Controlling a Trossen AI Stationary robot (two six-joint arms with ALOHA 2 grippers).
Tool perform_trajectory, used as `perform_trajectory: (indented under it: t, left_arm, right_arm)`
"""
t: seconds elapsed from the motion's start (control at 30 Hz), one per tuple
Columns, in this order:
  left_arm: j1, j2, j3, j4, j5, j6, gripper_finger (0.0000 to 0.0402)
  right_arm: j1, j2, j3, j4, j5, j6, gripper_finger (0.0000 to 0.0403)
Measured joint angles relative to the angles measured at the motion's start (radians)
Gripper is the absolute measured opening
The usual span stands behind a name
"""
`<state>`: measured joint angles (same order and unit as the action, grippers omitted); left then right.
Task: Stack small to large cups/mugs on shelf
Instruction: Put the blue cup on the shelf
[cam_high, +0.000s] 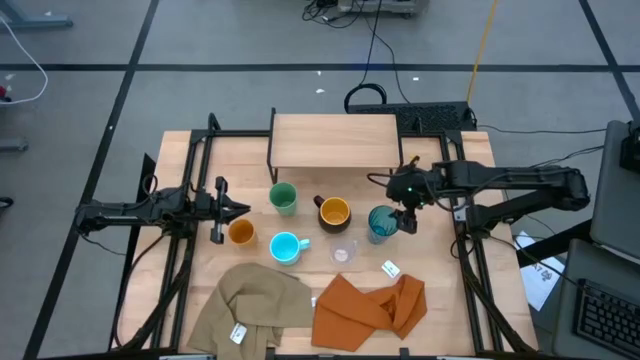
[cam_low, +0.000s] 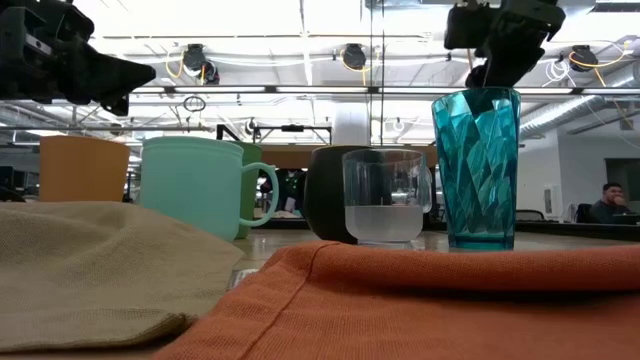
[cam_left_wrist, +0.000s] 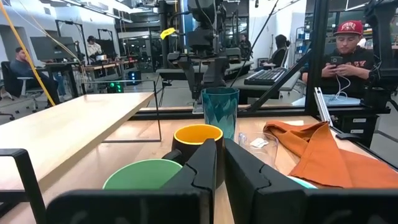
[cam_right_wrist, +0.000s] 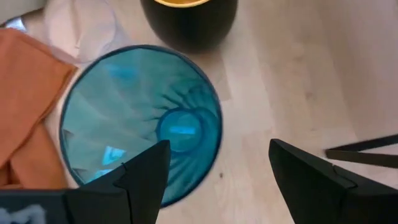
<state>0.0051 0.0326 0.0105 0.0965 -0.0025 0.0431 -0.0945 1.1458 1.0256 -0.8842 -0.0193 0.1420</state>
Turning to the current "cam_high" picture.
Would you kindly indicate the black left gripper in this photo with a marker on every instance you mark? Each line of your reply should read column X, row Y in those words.
column 220, row 215

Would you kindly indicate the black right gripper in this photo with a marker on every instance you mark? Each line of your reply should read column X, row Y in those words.
column 410, row 187

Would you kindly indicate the teal faceted tumbler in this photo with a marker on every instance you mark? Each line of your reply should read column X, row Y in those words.
column 381, row 227

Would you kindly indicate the orange plastic cup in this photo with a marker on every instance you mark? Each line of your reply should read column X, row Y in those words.
column 242, row 233

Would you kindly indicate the green plastic cup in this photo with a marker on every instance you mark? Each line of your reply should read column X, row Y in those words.
column 283, row 200

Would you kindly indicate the light blue plastic mug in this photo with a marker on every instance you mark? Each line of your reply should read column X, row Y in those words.
column 285, row 248

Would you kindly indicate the clear glass mug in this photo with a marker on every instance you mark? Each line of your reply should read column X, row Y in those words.
column 343, row 252

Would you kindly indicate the black mug yellow inside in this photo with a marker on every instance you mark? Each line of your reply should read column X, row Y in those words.
column 334, row 215

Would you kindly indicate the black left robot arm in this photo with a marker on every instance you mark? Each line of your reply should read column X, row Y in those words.
column 125, row 212

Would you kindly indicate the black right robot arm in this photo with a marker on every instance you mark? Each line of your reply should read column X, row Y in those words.
column 525, row 182

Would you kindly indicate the wooden shelf with black legs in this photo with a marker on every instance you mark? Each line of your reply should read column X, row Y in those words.
column 335, row 140

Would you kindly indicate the white printed cloth tag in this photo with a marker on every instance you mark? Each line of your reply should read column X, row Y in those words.
column 238, row 333
column 391, row 269

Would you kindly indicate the tan cloth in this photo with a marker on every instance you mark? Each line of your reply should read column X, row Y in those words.
column 250, row 305

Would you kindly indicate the orange cloth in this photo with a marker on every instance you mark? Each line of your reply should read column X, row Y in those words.
column 350, row 315

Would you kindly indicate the white paper sheet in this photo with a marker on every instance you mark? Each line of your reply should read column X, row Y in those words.
column 542, row 280

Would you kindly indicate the black desk leg bar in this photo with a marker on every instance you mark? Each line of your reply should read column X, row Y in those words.
column 555, row 245

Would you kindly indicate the grey desk top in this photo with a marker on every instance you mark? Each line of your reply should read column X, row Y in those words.
column 610, row 200
column 570, row 280

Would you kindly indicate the grey equipment cart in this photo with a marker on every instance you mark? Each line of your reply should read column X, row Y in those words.
column 400, row 6

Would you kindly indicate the black keyboard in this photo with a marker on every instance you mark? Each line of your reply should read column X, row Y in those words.
column 607, row 320

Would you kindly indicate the small black object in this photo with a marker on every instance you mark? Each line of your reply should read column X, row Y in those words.
column 5, row 202

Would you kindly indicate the small grey table foot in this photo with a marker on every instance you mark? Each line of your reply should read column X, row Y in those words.
column 12, row 145

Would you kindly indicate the black box device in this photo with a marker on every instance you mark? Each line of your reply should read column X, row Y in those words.
column 631, row 150

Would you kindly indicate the small red object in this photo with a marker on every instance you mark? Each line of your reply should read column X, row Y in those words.
column 4, row 92

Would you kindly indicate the large grey table foot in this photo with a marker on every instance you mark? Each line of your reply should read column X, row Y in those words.
column 30, row 21

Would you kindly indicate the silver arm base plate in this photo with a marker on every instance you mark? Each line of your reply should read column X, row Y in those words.
column 460, row 214

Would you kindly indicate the black aluminium table frame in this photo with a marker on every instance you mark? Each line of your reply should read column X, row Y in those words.
column 204, row 155

